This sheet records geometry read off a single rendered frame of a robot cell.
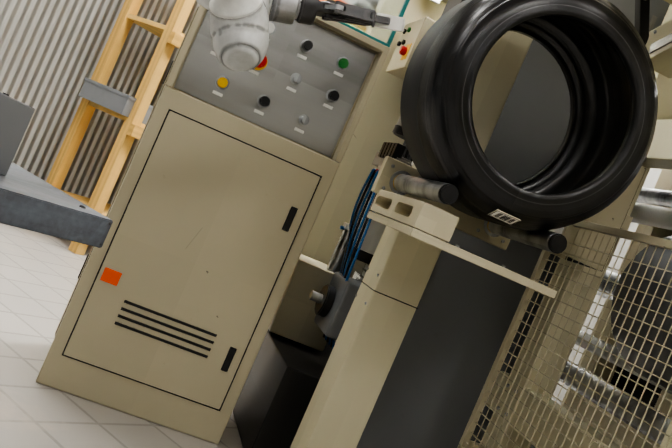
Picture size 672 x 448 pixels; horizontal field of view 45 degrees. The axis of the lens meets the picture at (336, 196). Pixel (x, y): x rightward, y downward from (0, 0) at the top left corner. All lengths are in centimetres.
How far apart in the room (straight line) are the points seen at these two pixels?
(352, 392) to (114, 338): 70
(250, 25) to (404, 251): 81
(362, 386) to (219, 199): 66
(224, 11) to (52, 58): 349
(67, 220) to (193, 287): 134
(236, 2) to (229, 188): 89
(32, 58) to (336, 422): 331
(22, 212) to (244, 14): 69
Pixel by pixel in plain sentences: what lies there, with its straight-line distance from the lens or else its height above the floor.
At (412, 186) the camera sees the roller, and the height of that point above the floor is 89.
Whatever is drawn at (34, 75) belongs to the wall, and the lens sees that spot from 499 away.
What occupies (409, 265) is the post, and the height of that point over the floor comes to 72.
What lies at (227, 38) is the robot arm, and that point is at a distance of 156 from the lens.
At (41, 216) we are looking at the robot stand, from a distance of 105.
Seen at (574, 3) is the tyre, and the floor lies 138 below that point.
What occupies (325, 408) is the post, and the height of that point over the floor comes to 29.
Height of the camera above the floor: 79
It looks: 1 degrees up
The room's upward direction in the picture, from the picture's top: 23 degrees clockwise
